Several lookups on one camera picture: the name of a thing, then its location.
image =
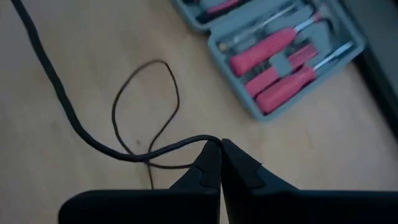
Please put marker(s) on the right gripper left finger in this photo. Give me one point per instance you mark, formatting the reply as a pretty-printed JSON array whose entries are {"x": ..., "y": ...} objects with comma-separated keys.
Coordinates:
[{"x": 140, "y": 208}]

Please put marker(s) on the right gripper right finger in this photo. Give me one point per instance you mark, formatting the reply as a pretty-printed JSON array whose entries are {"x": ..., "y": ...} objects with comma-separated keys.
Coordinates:
[{"x": 280, "y": 208}]

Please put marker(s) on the grey plastic tool case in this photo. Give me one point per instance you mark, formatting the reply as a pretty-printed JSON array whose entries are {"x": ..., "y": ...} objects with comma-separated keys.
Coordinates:
[{"x": 280, "y": 67}]

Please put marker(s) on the silver metal tool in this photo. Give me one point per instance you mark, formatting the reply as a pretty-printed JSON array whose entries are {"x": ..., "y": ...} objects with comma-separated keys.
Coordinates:
[{"x": 248, "y": 31}]

